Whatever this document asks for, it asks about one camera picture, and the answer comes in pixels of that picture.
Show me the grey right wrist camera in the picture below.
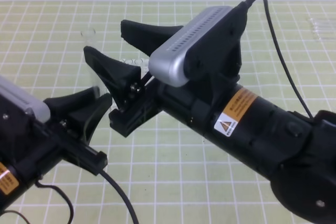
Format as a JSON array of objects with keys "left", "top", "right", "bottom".
[{"left": 148, "top": 3, "right": 247, "bottom": 87}]

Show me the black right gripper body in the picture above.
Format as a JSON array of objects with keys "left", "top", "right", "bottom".
[{"left": 108, "top": 77, "right": 165, "bottom": 137}]

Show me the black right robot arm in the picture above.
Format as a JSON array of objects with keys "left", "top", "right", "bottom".
[{"left": 83, "top": 20, "right": 335, "bottom": 223}]

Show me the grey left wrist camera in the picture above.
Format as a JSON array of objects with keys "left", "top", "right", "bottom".
[{"left": 1, "top": 76, "right": 51, "bottom": 123}]

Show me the black camera cable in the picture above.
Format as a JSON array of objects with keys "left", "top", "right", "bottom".
[
  {"left": 0, "top": 168, "right": 140, "bottom": 224},
  {"left": 244, "top": 0, "right": 316, "bottom": 120}
]

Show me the clear test tube bottom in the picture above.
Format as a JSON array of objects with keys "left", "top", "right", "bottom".
[{"left": 313, "top": 34, "right": 335, "bottom": 42}]

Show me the green checked tablecloth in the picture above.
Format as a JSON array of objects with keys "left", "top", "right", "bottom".
[{"left": 1, "top": 0, "right": 335, "bottom": 223}]

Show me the white plastic test tube rack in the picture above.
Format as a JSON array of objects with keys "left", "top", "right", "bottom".
[{"left": 110, "top": 57, "right": 150, "bottom": 112}]

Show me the black right camera cable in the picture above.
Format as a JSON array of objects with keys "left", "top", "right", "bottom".
[{"left": 244, "top": 0, "right": 316, "bottom": 120}]

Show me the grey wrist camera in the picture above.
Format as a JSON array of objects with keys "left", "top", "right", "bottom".
[
  {"left": 148, "top": 3, "right": 247, "bottom": 87},
  {"left": 1, "top": 76, "right": 51, "bottom": 123}
]

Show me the clear glass test tube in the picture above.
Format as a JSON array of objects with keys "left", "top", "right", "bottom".
[{"left": 80, "top": 27, "right": 106, "bottom": 99}]

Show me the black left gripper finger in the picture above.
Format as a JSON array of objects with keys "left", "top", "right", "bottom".
[
  {"left": 68, "top": 93, "right": 112, "bottom": 145},
  {"left": 44, "top": 87, "right": 98, "bottom": 118}
]

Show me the black left camera cable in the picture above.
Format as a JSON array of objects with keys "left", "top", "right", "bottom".
[{"left": 0, "top": 168, "right": 140, "bottom": 224}]

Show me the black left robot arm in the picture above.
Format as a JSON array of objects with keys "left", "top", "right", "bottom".
[{"left": 1, "top": 87, "right": 112, "bottom": 210}]

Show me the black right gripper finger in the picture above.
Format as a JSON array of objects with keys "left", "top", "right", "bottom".
[
  {"left": 82, "top": 46, "right": 142, "bottom": 110},
  {"left": 120, "top": 19, "right": 183, "bottom": 56}
]

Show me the clear test tube top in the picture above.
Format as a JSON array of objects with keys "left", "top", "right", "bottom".
[{"left": 308, "top": 18, "right": 335, "bottom": 27}]

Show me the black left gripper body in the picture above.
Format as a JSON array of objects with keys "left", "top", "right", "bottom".
[{"left": 34, "top": 120, "right": 108, "bottom": 176}]

